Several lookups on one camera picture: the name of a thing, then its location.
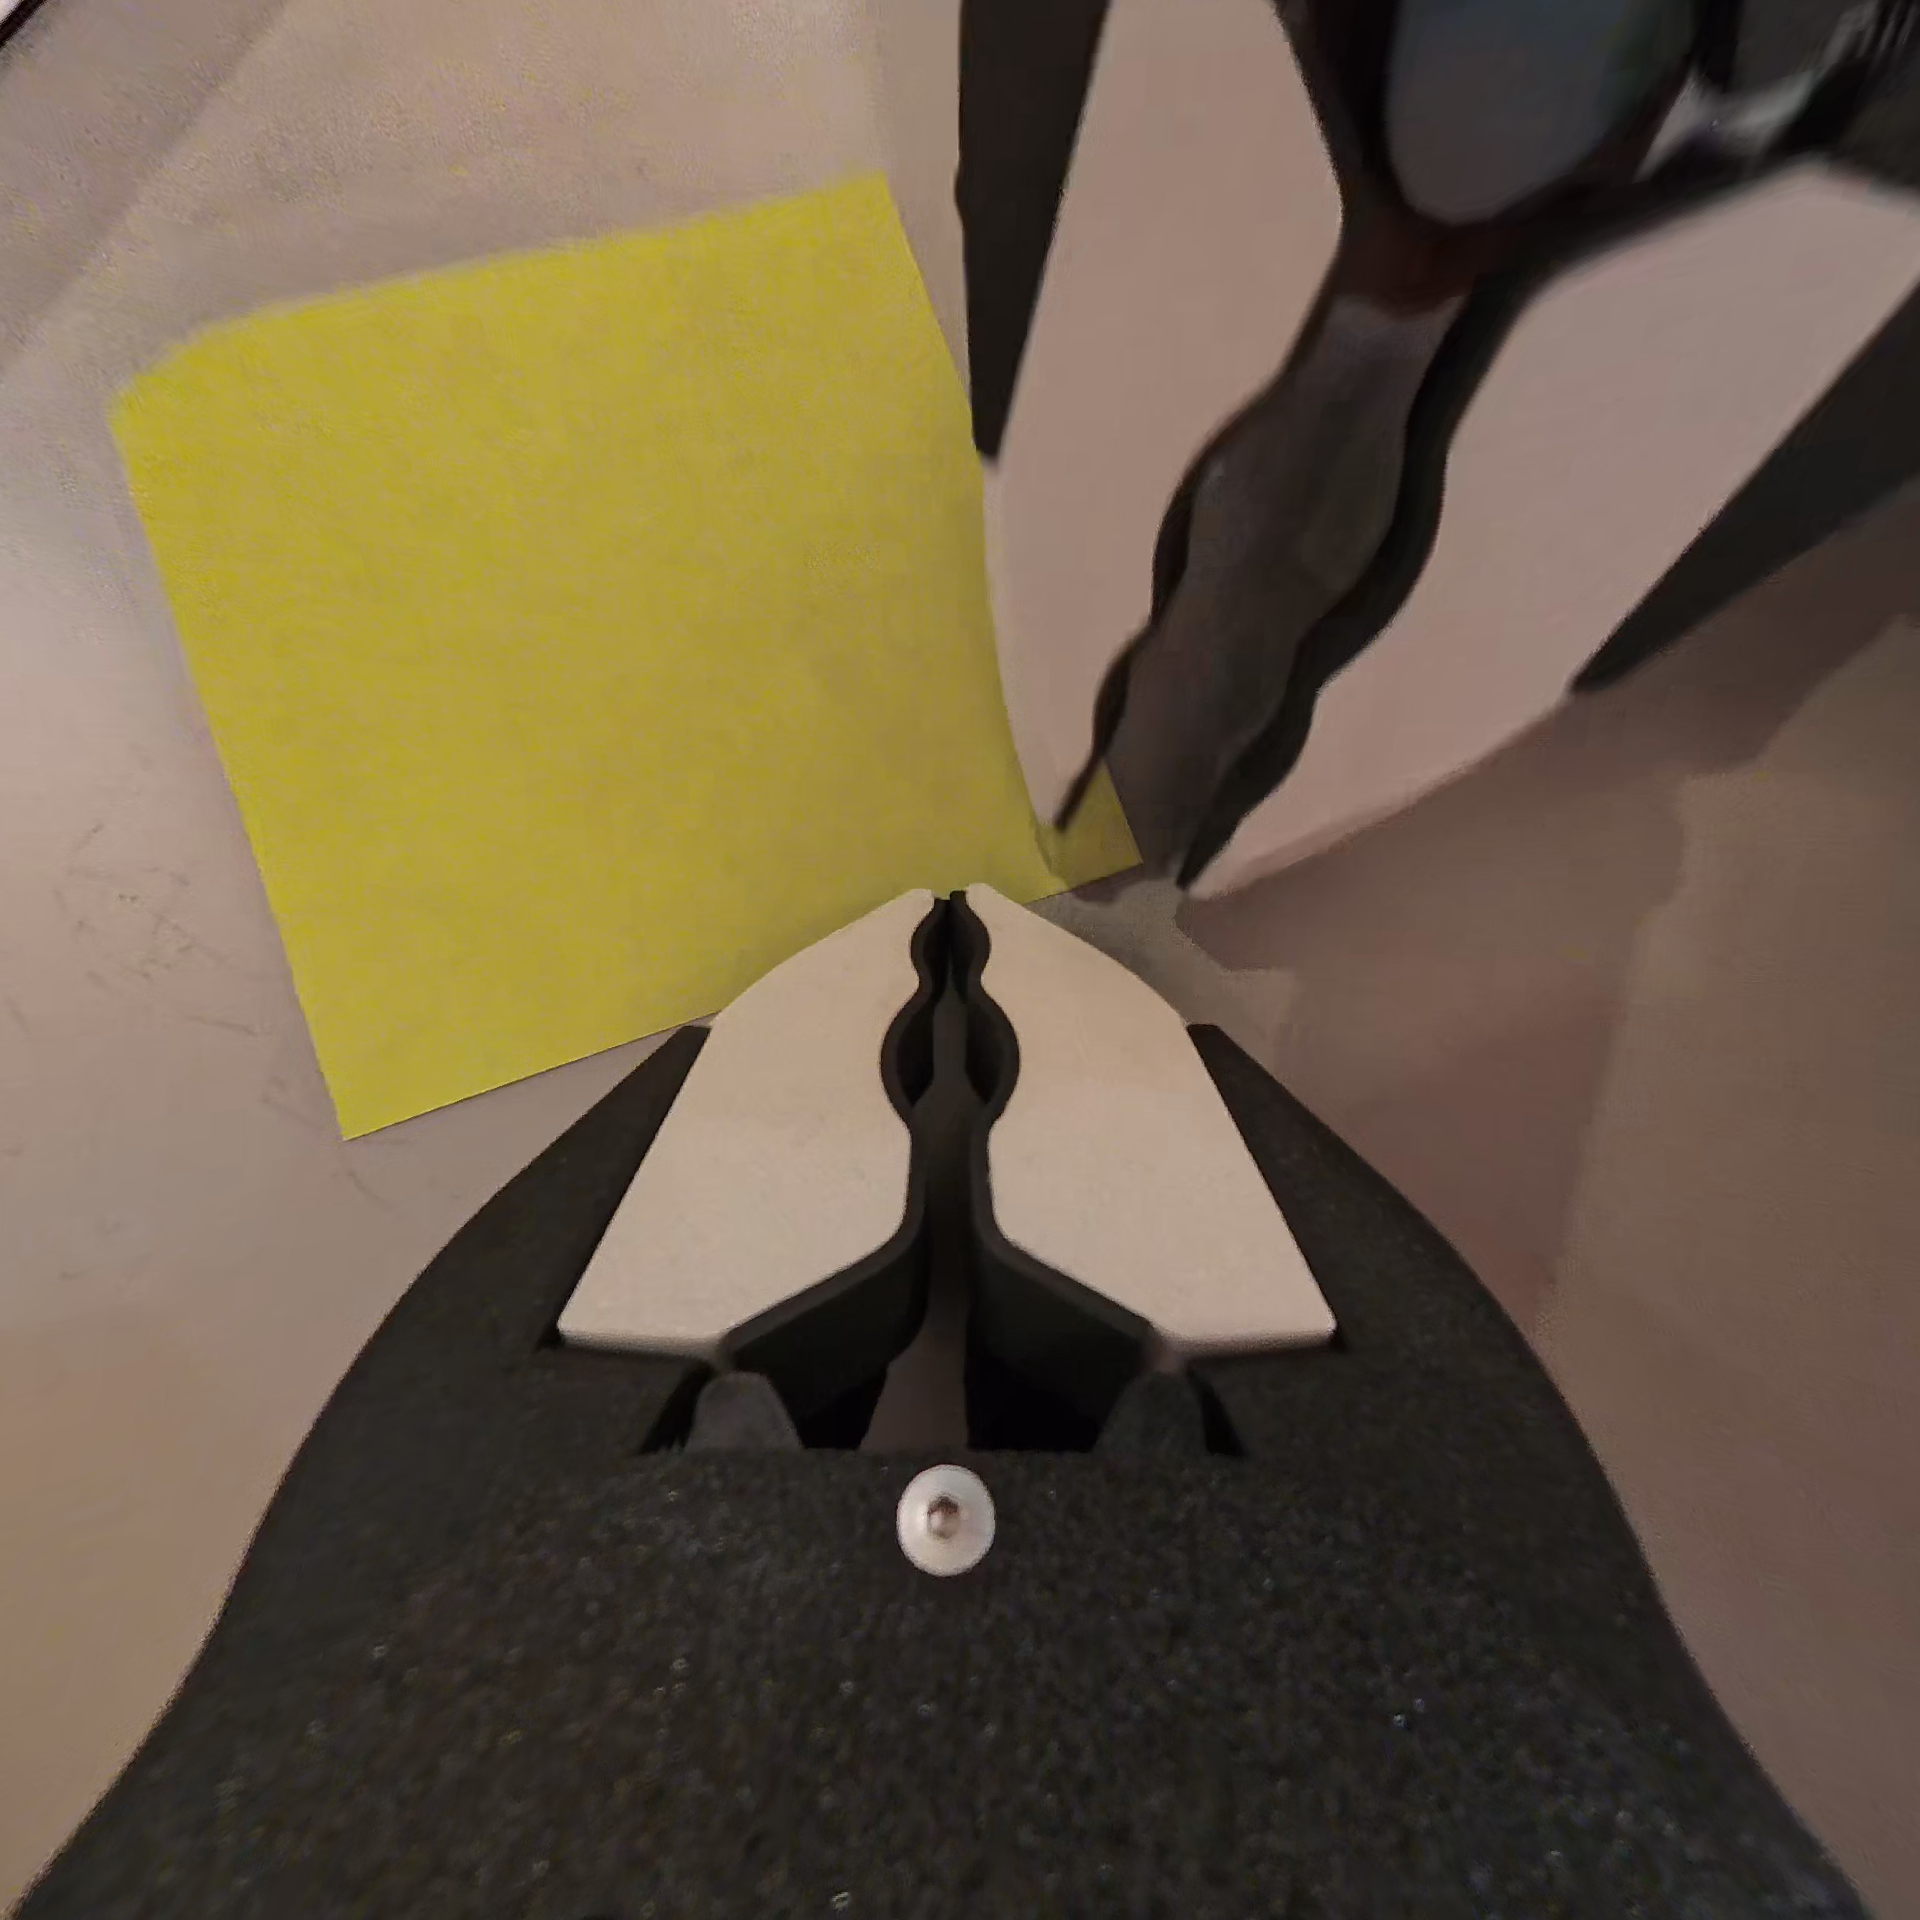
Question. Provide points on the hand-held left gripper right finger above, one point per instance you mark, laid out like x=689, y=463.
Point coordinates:
x=1142, y=1171

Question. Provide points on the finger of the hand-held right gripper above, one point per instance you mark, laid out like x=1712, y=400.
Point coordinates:
x=1156, y=301
x=1621, y=450

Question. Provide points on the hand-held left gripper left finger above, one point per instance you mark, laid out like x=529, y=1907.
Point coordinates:
x=750, y=1171

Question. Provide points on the yellow square paper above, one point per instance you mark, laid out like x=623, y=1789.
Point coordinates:
x=569, y=600

